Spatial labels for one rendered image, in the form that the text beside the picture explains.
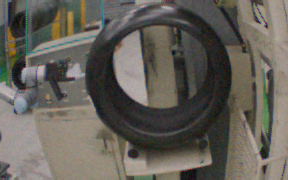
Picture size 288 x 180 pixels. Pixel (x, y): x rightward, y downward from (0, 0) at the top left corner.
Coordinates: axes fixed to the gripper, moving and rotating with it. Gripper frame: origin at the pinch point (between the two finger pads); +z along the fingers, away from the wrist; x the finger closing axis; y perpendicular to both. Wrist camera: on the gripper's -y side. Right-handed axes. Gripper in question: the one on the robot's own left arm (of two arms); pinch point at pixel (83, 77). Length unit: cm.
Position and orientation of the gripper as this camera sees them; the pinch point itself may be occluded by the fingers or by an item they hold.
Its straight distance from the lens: 174.7
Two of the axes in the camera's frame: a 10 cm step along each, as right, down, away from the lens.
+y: -0.1, -9.6, -2.7
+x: 0.3, -2.7, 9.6
